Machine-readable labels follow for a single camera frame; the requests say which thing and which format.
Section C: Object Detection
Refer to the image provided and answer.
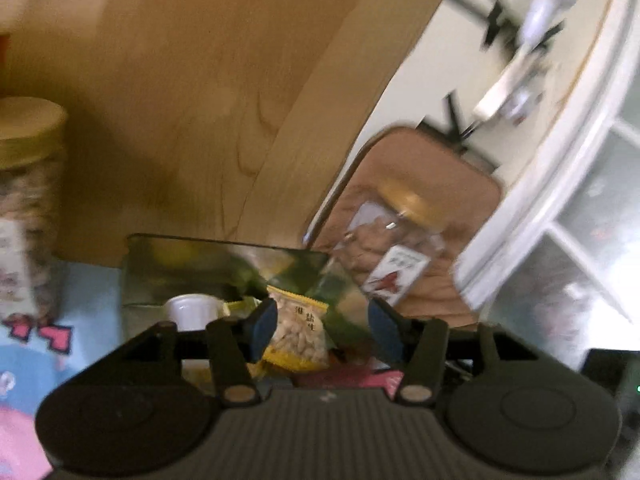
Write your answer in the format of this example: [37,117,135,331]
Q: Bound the yellow peanut packet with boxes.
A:
[262,286,329,374]

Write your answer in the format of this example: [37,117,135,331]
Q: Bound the black snack box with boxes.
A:
[120,234,373,374]

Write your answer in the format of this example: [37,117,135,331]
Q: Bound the white cup in box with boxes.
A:
[164,294,229,332]

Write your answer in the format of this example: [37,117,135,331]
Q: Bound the pecan jar gold lid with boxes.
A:
[332,179,446,307]

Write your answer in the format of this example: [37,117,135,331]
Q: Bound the cartoon pig play mat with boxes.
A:
[1,262,122,479]

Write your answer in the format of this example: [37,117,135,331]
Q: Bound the large cardboard sheet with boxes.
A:
[1,0,442,266]

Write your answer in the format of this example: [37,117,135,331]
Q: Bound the peanut jar gold lid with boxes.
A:
[1,96,67,324]

